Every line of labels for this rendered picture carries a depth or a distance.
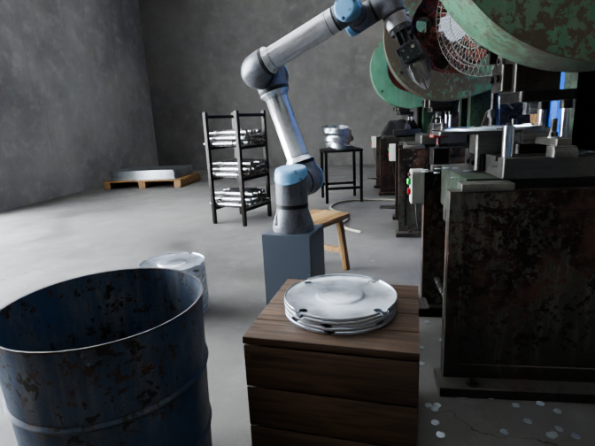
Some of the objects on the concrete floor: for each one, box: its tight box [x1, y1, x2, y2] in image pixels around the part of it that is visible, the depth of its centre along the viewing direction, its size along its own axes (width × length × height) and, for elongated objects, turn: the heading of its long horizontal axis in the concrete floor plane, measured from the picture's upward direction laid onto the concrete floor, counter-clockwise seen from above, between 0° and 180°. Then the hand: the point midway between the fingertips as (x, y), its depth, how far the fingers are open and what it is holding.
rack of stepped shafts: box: [202, 111, 272, 227], centre depth 369 cm, size 43×46×95 cm
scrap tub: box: [0, 267, 213, 446], centre depth 95 cm, size 42×42×48 cm
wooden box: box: [243, 279, 420, 446], centre depth 114 cm, size 40×38×35 cm
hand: (425, 85), depth 139 cm, fingers closed
